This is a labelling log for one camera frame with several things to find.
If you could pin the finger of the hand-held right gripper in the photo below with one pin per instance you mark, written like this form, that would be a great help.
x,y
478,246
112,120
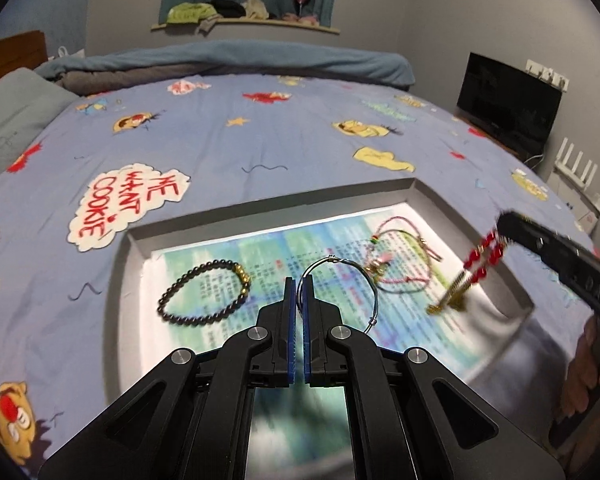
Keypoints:
x,y
530,237

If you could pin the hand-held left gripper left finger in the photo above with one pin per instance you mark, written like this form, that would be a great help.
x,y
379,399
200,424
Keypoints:
x,y
290,320

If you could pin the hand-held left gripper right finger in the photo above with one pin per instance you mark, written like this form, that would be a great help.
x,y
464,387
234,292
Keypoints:
x,y
308,320

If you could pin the silver hoop bangle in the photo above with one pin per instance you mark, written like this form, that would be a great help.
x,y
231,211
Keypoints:
x,y
373,320

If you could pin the grey jewelry tray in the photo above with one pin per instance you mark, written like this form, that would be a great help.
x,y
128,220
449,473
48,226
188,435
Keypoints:
x,y
132,270

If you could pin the person's right hand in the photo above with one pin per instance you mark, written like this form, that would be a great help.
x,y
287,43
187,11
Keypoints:
x,y
586,365

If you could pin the white box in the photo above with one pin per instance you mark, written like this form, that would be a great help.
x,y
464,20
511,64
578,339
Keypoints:
x,y
577,202

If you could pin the printed paper tray liner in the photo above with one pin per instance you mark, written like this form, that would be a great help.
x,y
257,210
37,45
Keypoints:
x,y
260,255

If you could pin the white router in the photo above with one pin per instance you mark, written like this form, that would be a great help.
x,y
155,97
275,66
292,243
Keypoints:
x,y
575,167

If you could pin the wooden monitor stand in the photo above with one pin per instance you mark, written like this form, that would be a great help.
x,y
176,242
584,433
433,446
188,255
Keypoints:
x,y
485,132

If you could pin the black monitor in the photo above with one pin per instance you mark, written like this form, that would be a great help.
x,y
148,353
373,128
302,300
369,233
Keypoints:
x,y
510,100

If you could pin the blue blanket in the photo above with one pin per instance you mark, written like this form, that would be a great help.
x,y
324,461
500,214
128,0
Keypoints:
x,y
260,57

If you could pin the grey blanket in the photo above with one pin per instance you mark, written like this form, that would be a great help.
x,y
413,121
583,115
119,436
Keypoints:
x,y
130,77

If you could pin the wooden window sill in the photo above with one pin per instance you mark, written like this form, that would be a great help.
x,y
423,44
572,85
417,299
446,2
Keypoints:
x,y
260,25

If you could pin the pink cloth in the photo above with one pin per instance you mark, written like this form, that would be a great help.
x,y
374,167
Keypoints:
x,y
302,19

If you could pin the grey hanging cloth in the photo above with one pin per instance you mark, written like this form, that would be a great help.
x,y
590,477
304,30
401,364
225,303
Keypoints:
x,y
207,25

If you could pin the beige cloth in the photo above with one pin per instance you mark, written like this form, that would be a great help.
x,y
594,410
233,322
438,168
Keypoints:
x,y
255,7

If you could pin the black cloth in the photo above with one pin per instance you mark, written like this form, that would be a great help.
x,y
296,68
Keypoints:
x,y
227,7

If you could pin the green cloth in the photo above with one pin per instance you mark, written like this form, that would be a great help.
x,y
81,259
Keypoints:
x,y
190,12

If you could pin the grey-green pillow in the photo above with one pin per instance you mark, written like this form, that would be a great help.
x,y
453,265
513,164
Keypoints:
x,y
15,115

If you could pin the wooden headboard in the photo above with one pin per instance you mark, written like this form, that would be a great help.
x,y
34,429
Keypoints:
x,y
10,55

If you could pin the white wall hook rack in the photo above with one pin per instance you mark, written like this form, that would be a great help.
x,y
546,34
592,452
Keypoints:
x,y
547,74

